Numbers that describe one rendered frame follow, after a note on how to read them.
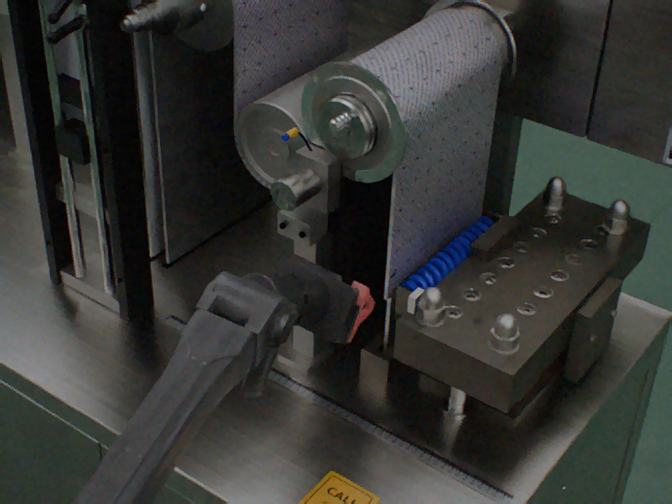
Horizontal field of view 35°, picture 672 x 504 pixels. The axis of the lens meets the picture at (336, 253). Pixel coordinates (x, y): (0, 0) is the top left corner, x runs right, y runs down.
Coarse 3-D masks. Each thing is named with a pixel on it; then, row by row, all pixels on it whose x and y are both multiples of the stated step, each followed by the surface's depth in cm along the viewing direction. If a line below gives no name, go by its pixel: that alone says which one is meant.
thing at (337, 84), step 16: (480, 16) 135; (496, 32) 135; (336, 80) 120; (352, 80) 119; (320, 96) 123; (368, 96) 119; (384, 112) 118; (384, 128) 119; (384, 144) 120; (352, 160) 124; (368, 160) 123; (384, 160) 122
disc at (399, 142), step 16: (336, 64) 119; (352, 64) 118; (320, 80) 122; (368, 80) 118; (304, 96) 125; (384, 96) 117; (304, 112) 126; (400, 112) 117; (400, 128) 118; (320, 144) 127; (400, 144) 119; (400, 160) 120; (352, 176) 126; (368, 176) 124; (384, 176) 123
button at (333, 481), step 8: (328, 480) 121; (336, 480) 121; (344, 480) 121; (320, 488) 120; (328, 488) 120; (336, 488) 120; (344, 488) 120; (352, 488) 120; (360, 488) 120; (312, 496) 119; (320, 496) 119; (328, 496) 119; (336, 496) 119; (344, 496) 119; (352, 496) 119; (360, 496) 119; (368, 496) 119
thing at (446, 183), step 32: (480, 128) 137; (416, 160) 125; (448, 160) 133; (480, 160) 141; (416, 192) 128; (448, 192) 136; (480, 192) 145; (416, 224) 132; (448, 224) 140; (416, 256) 135
